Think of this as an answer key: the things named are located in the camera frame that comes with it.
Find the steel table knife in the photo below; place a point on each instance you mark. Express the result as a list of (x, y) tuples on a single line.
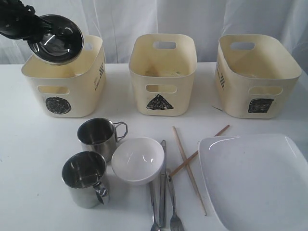
[(162, 198)]

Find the light wooden chopstick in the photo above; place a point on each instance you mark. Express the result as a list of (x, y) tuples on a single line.
[(188, 169)]

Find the cream bin with triangle mark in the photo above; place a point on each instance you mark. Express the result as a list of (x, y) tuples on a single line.
[(162, 69)]

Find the white square plate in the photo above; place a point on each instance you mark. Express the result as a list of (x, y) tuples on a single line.
[(256, 182)]

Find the shiny steel mug front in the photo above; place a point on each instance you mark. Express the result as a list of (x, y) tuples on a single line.
[(85, 176)]

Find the steel spoon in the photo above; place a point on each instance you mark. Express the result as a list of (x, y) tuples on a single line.
[(155, 226)]

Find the white backdrop curtain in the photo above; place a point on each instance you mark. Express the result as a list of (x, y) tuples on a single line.
[(120, 22)]

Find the brown wooden chopstick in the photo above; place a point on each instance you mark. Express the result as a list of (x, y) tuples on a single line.
[(187, 161)]

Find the large steel bowl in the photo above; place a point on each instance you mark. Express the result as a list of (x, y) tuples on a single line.
[(58, 50)]

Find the cream bin with circle mark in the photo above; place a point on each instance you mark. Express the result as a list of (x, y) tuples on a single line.
[(71, 90)]

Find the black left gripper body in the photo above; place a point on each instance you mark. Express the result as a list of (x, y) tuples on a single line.
[(19, 21)]

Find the cream bin with square mark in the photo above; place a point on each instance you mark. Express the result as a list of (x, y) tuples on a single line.
[(255, 75)]

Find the steel fork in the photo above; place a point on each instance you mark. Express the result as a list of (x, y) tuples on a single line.
[(175, 221)]

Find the white ceramic bowl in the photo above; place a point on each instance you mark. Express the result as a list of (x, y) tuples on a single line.
[(138, 161)]

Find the steel mug with wire handle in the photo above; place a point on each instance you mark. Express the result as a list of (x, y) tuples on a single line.
[(100, 135)]

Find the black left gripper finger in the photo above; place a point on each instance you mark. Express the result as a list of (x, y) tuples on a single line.
[(50, 28)]

